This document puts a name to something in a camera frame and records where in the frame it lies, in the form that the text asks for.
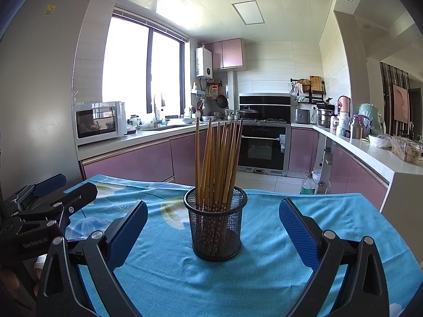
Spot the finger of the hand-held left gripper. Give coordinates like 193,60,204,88
13,182,99,236
11,173,67,209

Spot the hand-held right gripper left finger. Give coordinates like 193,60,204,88
36,200,149,317

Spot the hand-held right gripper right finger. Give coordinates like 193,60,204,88
278,197,390,317

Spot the black mesh utensil holder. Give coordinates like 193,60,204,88
183,186,248,262

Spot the bunch of bamboo chopsticks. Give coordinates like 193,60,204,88
194,117,243,258

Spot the person's left hand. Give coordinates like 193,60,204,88
0,254,45,304

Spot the clear plastic bottle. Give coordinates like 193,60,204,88
300,173,316,195

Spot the pink base cabinet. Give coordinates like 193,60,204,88
288,128,319,177
327,145,390,205
81,129,242,185

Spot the blue floral tablecloth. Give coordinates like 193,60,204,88
63,173,420,317

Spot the white microwave oven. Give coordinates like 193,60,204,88
73,101,128,146

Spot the black built-in oven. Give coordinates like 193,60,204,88
236,122,292,176

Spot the grey refrigerator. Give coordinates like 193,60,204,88
0,0,100,205

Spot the silver rice cooker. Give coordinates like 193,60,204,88
293,108,311,125

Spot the steel steamer pot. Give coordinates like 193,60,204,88
317,104,335,128

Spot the white bowl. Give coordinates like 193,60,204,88
368,134,394,149

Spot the black lidded wok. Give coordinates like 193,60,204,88
240,105,260,119

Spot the black range hood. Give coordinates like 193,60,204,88
238,93,291,121

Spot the kitchen window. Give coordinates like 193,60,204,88
102,11,190,119

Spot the clear plastic food container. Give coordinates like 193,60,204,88
392,137,423,163

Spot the green food cover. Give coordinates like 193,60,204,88
358,103,385,136

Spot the white water heater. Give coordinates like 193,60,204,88
195,47,213,80

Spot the ceiling light panel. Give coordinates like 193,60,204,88
231,1,266,25

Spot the black wall rack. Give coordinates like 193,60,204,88
291,77,327,104

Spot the striped wall panel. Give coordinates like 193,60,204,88
379,62,410,136

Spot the framed wall picture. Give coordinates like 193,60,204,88
393,84,410,123

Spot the pink wall cabinet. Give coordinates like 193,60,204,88
205,38,247,71

